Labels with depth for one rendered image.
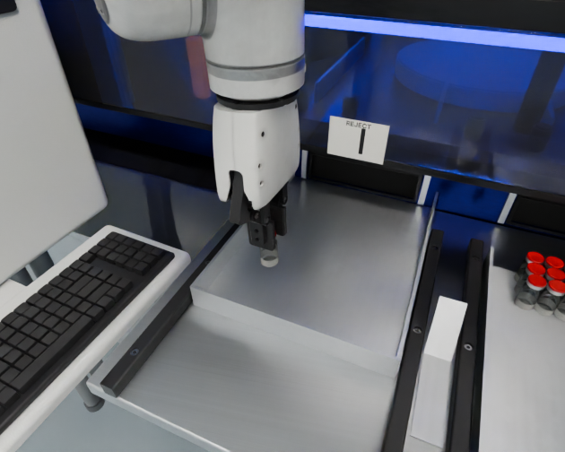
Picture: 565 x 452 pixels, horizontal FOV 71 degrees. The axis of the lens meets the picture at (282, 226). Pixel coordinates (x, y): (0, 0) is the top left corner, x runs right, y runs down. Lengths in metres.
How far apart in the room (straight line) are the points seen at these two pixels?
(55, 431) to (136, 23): 1.40
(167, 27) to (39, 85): 0.46
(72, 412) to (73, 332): 0.96
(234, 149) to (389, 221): 0.38
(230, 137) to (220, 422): 0.28
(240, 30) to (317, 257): 0.36
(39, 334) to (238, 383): 0.30
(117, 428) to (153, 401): 1.03
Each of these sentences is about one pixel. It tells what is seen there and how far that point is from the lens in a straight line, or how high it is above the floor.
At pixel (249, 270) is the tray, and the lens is 0.57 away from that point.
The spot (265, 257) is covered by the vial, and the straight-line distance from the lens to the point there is 0.47.
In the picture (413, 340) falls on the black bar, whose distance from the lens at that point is 0.49.
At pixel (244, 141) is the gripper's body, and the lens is 0.35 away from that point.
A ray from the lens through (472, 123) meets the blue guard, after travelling 0.57.
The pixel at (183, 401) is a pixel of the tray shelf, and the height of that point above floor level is 0.88.
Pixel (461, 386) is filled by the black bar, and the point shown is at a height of 0.90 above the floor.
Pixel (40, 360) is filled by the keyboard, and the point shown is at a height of 0.83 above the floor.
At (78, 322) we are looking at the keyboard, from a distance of 0.64.
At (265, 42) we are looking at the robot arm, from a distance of 0.32.
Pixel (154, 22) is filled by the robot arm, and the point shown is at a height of 1.23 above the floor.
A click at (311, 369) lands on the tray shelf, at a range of 0.48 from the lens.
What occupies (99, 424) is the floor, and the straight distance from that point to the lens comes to 1.53.
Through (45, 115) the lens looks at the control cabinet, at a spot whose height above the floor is 1.02.
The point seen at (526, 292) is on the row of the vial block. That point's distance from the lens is 0.58.
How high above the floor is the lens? 1.29
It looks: 39 degrees down
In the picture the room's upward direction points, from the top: straight up
